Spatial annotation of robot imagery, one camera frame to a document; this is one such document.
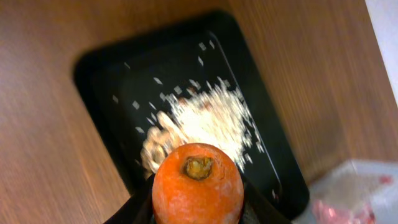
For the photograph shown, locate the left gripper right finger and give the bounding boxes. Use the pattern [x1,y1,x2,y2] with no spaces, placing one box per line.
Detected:
[239,175,291,224]

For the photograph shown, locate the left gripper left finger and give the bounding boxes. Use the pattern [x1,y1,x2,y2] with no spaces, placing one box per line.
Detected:
[104,174,155,224]

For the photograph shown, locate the orange carrot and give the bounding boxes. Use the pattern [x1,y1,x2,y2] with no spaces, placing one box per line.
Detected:
[152,143,244,224]

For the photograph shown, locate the red snack wrapper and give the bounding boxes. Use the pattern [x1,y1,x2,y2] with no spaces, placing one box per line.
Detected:
[312,173,394,224]

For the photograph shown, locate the rice and peanut shells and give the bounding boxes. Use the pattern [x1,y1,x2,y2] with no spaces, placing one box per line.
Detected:
[111,40,265,175]

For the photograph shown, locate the clear plastic bin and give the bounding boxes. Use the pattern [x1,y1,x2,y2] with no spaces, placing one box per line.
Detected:
[293,159,397,224]

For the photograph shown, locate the black rectangular tray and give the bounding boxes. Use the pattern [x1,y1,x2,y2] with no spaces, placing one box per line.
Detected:
[74,11,309,220]

